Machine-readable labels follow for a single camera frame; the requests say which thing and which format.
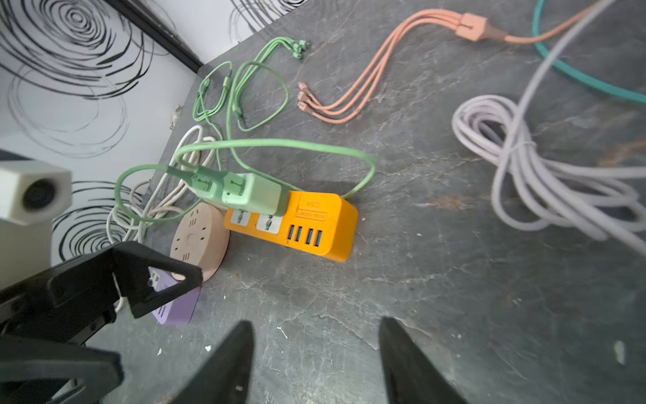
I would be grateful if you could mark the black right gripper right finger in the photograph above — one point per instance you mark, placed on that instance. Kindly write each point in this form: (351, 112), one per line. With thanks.
(410, 377)

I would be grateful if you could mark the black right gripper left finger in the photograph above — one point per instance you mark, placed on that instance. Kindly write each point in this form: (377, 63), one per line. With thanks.
(225, 376)

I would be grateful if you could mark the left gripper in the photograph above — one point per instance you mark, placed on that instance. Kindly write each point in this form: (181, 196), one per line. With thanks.
(46, 360)

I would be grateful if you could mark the purple power strip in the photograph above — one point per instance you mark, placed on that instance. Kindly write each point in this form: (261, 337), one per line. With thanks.
(178, 312)

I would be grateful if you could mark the pink round power strip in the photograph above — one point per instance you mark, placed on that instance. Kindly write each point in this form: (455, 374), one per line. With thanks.
(202, 239)

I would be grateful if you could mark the orange power strip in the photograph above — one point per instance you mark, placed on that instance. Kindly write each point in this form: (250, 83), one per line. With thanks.
(315, 223)

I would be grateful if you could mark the white wall plug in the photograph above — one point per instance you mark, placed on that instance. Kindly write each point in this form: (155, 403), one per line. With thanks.
(175, 117)

